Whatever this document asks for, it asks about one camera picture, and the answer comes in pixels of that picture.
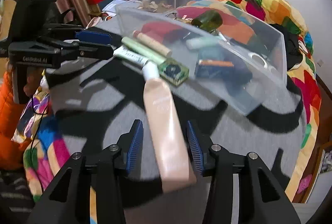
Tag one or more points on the white tape roll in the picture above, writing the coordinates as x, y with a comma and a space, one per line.
265, 64

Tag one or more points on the person's left hand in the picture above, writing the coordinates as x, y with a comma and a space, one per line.
33, 81

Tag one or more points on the white printed tube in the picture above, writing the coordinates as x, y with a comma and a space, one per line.
129, 55

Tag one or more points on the pink clog shoe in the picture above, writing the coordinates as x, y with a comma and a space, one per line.
304, 183

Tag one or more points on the person's striped trousers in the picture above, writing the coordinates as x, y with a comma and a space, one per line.
13, 192

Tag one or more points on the light green tube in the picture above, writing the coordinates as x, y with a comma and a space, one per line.
145, 51

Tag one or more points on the red pouch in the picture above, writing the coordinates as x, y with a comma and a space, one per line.
160, 29

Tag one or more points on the peach cream tube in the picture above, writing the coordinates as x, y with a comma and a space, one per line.
166, 122

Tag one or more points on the colourful patchwork blanket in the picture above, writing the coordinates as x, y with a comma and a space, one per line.
272, 6

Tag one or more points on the wall outlet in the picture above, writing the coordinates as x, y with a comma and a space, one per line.
320, 62

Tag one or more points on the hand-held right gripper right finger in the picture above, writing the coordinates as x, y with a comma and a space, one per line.
195, 148

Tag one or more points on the white bag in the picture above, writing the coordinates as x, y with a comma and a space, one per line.
326, 161

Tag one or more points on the black clothing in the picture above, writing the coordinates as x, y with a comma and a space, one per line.
290, 42

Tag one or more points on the clear plastic storage box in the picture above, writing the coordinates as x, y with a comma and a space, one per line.
246, 102

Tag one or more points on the green patterned compact case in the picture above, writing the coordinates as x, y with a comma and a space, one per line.
172, 72

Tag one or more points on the blue notebook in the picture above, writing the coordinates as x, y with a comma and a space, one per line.
114, 4

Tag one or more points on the mint green bottle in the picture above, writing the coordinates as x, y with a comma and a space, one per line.
202, 42

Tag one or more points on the green glass spray bottle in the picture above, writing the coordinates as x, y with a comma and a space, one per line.
207, 20

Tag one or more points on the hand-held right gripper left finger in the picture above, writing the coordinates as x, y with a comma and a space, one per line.
134, 148

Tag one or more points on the small white tube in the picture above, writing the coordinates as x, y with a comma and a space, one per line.
150, 71

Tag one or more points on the small blue box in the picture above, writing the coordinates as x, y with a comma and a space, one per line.
212, 69

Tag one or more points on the beige cylindrical bottle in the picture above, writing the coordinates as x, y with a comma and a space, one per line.
153, 43

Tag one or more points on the pink pouch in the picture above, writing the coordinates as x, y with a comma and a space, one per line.
94, 21

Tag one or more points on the wooden shelf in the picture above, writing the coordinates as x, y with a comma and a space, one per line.
319, 187

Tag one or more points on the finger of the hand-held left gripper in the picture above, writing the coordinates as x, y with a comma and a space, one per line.
96, 51
93, 36

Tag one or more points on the purple spray bottle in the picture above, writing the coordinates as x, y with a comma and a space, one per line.
241, 73

